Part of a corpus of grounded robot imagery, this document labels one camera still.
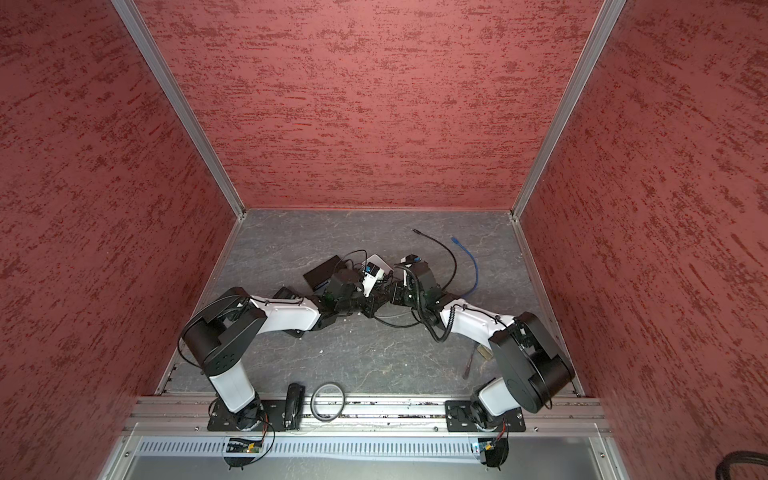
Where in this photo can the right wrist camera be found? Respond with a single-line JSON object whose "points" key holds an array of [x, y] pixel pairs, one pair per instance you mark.
{"points": [[411, 261]]}

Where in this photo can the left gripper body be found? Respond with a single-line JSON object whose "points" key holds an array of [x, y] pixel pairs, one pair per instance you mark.
{"points": [[347, 305]]}

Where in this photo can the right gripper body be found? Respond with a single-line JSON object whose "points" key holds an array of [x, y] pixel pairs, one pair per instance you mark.
{"points": [[406, 295]]}

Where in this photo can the white small network switch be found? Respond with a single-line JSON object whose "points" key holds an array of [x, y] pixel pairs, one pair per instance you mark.
{"points": [[381, 264]]}

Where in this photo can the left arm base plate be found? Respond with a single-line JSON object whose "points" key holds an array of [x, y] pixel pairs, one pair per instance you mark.
{"points": [[263, 414]]}

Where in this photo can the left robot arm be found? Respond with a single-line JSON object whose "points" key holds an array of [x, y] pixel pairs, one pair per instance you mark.
{"points": [[220, 334]]}

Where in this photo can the black calculator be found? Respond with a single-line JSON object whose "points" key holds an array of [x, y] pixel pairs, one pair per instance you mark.
{"points": [[287, 293]]}

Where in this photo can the brown spice jar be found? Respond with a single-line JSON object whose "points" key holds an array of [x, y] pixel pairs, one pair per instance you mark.
{"points": [[485, 353]]}

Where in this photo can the aluminium front rail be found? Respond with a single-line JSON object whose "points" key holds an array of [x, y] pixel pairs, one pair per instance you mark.
{"points": [[378, 415]]}

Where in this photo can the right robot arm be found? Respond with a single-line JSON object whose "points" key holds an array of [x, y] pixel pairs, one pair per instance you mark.
{"points": [[533, 368]]}

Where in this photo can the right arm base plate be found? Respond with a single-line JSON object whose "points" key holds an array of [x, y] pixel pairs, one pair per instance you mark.
{"points": [[464, 416]]}

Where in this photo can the black network switch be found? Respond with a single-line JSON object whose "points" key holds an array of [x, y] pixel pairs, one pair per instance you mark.
{"points": [[318, 277]]}

